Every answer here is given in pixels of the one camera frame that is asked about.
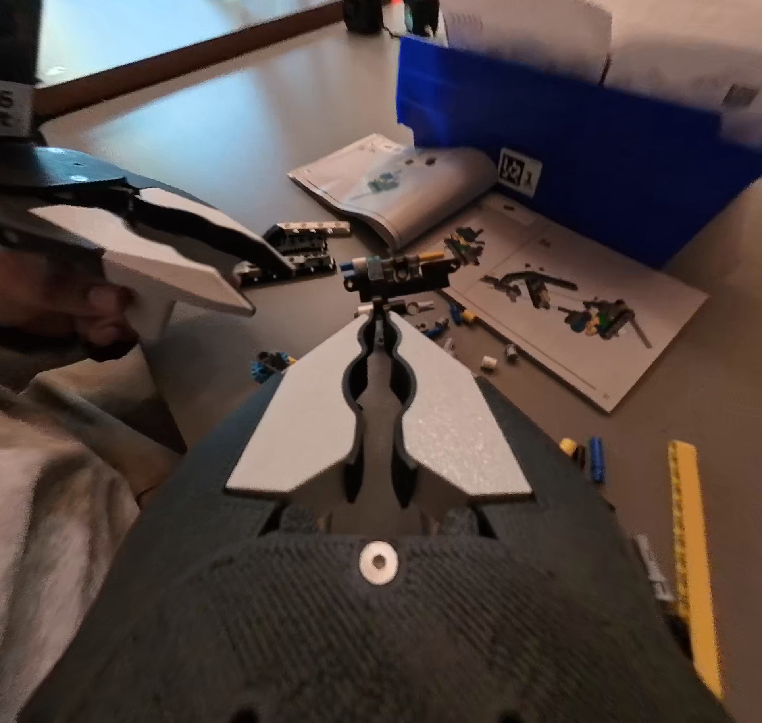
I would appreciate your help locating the yellow black lego pin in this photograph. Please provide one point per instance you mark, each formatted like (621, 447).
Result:
(568, 446)

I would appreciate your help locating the white lego bush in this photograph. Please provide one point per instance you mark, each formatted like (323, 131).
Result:
(489, 363)

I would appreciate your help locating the blue lego piece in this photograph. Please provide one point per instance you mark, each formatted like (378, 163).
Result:
(437, 327)

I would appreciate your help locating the long yellow lego beam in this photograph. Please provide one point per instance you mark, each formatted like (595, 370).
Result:
(693, 556)

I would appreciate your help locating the person's left hand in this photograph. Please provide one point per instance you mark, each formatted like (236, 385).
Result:
(53, 294)

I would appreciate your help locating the grey blue lego connector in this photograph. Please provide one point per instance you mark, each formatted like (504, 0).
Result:
(449, 347)

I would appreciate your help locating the small grey lego piece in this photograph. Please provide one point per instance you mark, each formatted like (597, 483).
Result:
(416, 306)

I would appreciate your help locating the black grey lego assembly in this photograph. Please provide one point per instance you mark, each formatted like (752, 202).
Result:
(405, 282)

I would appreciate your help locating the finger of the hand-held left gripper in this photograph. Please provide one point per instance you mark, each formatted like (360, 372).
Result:
(149, 264)
(196, 214)

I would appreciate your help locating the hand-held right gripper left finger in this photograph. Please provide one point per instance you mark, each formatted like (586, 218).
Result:
(286, 437)

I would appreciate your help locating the blue lego pin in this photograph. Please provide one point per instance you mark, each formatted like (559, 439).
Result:
(597, 461)

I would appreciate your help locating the grey lego axle connector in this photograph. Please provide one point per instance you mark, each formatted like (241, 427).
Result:
(652, 562)

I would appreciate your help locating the large blue plastic bin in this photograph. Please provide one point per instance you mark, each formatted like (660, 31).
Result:
(595, 151)

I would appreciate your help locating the grey lego bush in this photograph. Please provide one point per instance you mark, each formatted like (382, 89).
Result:
(512, 354)

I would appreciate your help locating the yellow blue lego gear assembly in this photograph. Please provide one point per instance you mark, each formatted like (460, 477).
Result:
(274, 366)

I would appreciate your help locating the white paper bag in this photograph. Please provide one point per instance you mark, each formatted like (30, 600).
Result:
(684, 74)
(524, 26)

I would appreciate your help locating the lego instruction booklet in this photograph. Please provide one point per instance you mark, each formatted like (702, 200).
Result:
(595, 366)

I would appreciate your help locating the black lego frame assembly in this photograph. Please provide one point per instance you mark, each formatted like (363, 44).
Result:
(309, 253)

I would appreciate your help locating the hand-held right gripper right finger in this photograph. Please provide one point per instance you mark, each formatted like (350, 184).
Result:
(464, 437)

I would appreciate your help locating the yellow lego piece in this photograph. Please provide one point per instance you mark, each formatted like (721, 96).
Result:
(469, 316)

